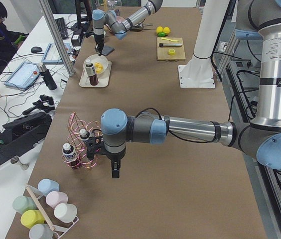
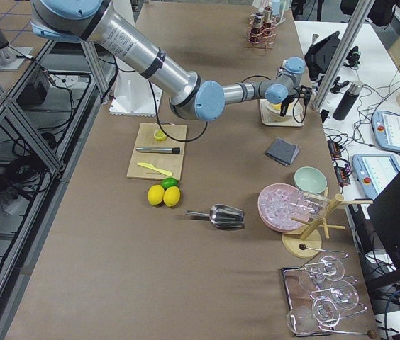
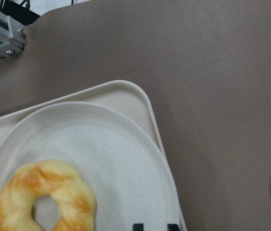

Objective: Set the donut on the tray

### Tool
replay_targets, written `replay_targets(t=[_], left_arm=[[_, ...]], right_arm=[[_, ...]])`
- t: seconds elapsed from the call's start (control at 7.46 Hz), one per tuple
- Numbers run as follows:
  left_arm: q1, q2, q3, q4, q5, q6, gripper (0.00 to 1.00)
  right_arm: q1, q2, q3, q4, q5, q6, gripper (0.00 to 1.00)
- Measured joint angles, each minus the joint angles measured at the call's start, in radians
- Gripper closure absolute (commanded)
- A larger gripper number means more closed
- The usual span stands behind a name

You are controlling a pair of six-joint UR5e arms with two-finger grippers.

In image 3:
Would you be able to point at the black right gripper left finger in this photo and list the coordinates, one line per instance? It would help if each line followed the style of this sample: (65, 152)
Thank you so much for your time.
(138, 227)

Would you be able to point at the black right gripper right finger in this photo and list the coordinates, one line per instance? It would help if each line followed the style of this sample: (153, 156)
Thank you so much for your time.
(172, 227)

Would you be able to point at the white round plate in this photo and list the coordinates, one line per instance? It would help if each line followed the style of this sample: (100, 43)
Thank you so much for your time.
(121, 164)

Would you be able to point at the glazed donut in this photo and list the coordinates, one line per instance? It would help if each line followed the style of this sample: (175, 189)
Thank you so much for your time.
(75, 200)

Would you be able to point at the cream rabbit tray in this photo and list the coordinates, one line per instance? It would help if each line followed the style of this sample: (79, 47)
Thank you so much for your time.
(124, 97)

